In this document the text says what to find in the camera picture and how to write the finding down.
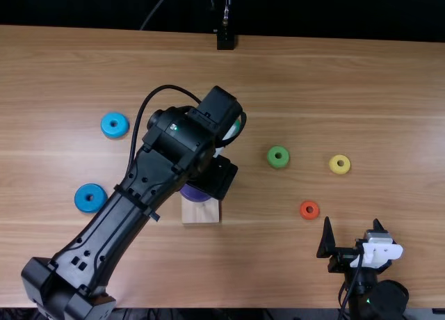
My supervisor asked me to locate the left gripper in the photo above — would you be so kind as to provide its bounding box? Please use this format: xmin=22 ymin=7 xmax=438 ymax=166
xmin=186 ymin=155 xmax=239 ymax=200

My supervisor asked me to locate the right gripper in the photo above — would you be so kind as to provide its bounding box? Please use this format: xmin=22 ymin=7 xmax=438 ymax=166
xmin=316 ymin=216 xmax=386 ymax=274

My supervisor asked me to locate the purple ring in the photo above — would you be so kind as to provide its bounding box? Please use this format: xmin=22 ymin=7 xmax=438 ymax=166
xmin=179 ymin=183 xmax=211 ymax=203

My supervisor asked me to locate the wooden peg base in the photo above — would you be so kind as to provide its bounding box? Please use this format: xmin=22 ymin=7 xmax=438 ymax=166
xmin=181 ymin=194 xmax=223 ymax=225

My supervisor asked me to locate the black clamp stand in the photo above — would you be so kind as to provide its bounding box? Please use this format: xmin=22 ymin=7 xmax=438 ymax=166
xmin=207 ymin=0 xmax=237 ymax=51

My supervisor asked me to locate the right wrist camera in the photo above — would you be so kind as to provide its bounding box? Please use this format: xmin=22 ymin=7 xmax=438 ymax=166
xmin=348 ymin=230 xmax=405 ymax=270

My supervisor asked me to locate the orange ring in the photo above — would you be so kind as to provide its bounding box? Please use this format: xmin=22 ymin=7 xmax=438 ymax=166
xmin=299 ymin=200 xmax=321 ymax=221

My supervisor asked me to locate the black cable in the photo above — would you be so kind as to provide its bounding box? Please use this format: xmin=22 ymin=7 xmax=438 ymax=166
xmin=338 ymin=253 xmax=365 ymax=320
xmin=113 ymin=84 xmax=203 ymax=195
xmin=138 ymin=0 xmax=181 ymax=31

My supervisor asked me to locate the light green ring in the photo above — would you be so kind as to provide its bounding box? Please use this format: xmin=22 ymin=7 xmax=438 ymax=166
xmin=266 ymin=145 xmax=291 ymax=170

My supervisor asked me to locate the yellow ring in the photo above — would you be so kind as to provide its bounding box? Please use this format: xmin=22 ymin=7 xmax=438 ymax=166
xmin=328 ymin=154 xmax=352 ymax=175

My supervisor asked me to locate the light blue ring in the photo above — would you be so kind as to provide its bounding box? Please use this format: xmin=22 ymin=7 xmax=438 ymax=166
xmin=100 ymin=111 xmax=130 ymax=139

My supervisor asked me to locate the dark blue ring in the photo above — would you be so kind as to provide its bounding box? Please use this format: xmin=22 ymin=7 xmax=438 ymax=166
xmin=74 ymin=183 xmax=108 ymax=214

